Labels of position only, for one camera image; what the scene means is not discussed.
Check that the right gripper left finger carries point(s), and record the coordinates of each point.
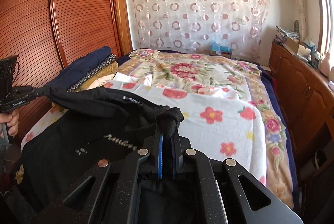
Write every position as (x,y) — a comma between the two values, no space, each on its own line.
(157,151)

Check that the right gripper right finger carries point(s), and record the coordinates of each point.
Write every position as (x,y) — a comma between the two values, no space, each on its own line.
(177,153)

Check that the black t-shirt white script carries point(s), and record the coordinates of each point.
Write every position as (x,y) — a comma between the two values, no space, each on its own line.
(98,124)

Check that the person's left hand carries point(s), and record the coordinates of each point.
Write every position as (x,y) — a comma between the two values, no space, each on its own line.
(12,121)

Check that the navy blue folded blanket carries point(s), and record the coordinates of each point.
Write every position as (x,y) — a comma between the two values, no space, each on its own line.
(79,68)

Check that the white flower fleece blanket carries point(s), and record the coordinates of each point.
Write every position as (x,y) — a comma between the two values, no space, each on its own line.
(113,120)

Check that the cream folded cloth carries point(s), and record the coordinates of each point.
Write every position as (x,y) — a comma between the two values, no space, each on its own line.
(101,81)

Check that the mustard yellow folded cloth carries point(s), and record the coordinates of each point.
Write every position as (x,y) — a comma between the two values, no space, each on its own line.
(108,70)

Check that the patterned dark folded cloth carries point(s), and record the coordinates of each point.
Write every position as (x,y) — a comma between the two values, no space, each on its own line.
(108,60)

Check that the wooden slatted wardrobe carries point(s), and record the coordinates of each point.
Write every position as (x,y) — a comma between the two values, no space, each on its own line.
(48,35)

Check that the floral rose bedspread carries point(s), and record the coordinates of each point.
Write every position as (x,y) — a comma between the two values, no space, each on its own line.
(208,72)

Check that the blue tissue box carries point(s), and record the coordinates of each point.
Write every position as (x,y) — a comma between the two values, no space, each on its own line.
(217,49)

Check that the sheer circle pattern curtain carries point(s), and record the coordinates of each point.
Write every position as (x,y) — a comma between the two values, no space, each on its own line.
(192,25)

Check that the long wooden cabinet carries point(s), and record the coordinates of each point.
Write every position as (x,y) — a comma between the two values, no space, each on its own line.
(306,102)

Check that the stack of papers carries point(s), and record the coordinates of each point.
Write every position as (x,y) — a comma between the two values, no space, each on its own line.
(283,34)

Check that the cardboard box on cabinet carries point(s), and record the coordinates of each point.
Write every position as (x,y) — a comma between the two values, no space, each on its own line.
(296,48)

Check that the pink bottle on cabinet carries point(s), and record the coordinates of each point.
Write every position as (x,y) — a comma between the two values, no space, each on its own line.
(325,64)

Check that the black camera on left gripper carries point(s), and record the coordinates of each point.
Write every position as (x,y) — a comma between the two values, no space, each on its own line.
(7,69)

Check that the window with wooden frame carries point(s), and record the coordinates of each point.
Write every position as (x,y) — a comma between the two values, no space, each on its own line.
(326,26)

